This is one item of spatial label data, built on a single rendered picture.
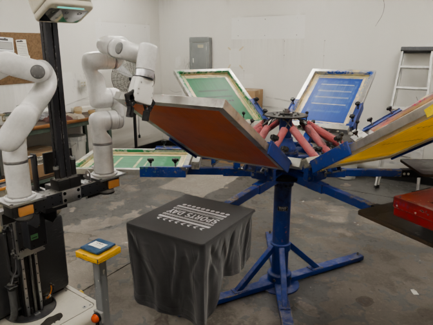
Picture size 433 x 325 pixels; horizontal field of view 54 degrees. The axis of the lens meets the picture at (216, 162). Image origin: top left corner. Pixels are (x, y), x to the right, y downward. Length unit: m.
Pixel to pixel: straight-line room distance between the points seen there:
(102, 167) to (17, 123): 0.54
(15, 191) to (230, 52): 5.41
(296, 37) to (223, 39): 1.21
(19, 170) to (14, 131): 0.19
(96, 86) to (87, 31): 4.53
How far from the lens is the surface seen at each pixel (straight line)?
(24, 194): 1.94
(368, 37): 6.15
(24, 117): 1.78
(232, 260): 2.12
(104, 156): 2.14
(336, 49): 6.26
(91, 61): 2.06
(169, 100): 1.80
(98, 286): 1.90
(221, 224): 2.01
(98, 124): 2.10
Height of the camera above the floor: 1.75
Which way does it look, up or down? 15 degrees down
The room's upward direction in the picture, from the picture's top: straight up
